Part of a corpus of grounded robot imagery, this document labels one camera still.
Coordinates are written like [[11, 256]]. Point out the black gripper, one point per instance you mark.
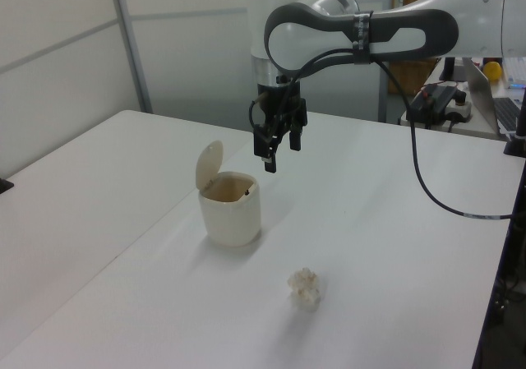
[[283, 104]]

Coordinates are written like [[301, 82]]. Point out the white paper trash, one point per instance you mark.
[[304, 286]]

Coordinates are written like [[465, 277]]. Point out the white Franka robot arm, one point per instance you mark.
[[472, 15]]

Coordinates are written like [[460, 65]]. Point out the small white lidded bin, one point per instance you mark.
[[232, 217]]

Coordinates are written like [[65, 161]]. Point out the brown cardboard box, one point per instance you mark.
[[411, 77]]

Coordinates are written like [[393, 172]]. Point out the black power supply box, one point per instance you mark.
[[431, 102]]

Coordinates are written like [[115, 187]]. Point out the silver laptop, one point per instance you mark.
[[487, 98]]

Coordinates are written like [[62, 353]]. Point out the yellow round object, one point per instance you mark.
[[492, 71]]

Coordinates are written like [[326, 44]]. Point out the black monitor stand pole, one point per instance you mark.
[[521, 110]]

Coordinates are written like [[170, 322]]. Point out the black table clamp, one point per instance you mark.
[[5, 185]]

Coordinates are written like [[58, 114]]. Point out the grey metal partition post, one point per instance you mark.
[[130, 44]]

